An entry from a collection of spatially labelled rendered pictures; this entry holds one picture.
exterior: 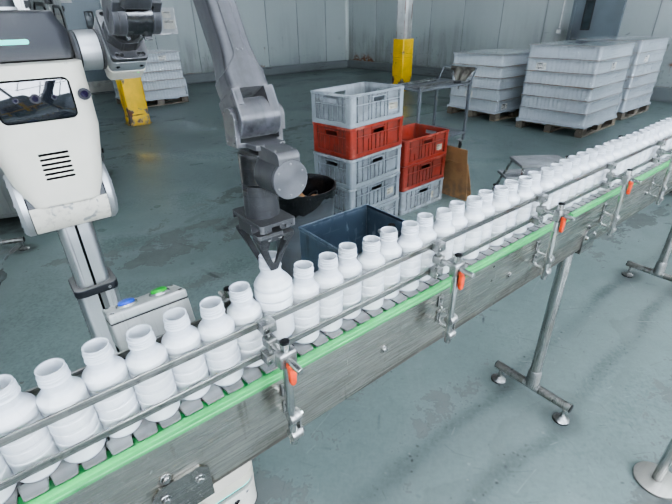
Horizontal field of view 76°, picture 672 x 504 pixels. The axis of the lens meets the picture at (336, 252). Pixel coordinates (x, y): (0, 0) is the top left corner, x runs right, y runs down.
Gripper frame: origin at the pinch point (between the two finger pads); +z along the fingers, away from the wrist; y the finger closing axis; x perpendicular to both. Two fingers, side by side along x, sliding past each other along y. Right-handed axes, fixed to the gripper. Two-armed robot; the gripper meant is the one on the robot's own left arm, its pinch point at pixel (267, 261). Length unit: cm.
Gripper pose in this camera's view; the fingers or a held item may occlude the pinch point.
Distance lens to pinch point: 77.1
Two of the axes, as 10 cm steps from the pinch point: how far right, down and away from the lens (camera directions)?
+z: 0.2, 8.9, 4.6
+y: -6.2, -3.5, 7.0
